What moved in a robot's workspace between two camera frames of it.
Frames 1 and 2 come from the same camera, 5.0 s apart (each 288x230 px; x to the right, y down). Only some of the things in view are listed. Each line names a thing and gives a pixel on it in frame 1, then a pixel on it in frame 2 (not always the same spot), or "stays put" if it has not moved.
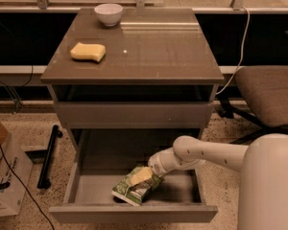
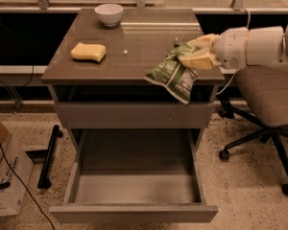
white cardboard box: x=10 y=164 stays put
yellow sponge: x=88 y=52 stays put
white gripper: x=157 y=163 to x=229 y=47
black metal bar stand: x=43 y=180 stays put
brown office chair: x=273 y=91 stays put
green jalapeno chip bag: x=135 y=194 to x=171 y=72
